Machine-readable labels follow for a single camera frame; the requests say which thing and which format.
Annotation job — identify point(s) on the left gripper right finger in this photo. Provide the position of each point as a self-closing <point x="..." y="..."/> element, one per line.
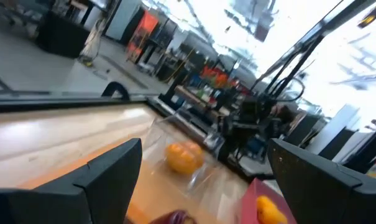
<point x="330" y="193"/>

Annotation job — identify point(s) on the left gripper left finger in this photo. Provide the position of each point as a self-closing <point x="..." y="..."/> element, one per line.
<point x="66" y="199"/>

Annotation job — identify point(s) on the yellow toy lemon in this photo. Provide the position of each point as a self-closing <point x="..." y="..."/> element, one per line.
<point x="268" y="213"/>

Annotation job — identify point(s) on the dark red toy fruit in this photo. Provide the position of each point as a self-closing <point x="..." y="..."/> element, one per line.
<point x="175" y="218"/>

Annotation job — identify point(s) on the orange toy fruit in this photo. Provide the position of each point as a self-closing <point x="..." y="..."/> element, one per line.
<point x="197" y="148"/>
<point x="180" y="160"/>

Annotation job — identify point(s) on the pink translucent plastic bin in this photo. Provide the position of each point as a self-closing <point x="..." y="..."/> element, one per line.
<point x="250" y="205"/>

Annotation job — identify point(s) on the orange translucent plastic bin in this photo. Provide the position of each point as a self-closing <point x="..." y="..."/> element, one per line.
<point x="156" y="196"/>

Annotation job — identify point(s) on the small clear plastic bin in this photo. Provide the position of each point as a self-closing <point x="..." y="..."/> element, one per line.
<point x="156" y="137"/>

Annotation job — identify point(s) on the black floor crate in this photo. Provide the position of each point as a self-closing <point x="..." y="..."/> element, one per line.
<point x="61" y="37"/>

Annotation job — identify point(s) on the orange standing sign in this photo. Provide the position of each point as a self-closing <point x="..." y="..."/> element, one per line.
<point x="142" y="34"/>

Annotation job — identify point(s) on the small black frame clamp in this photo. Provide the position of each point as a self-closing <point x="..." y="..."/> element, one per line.
<point x="114" y="87"/>

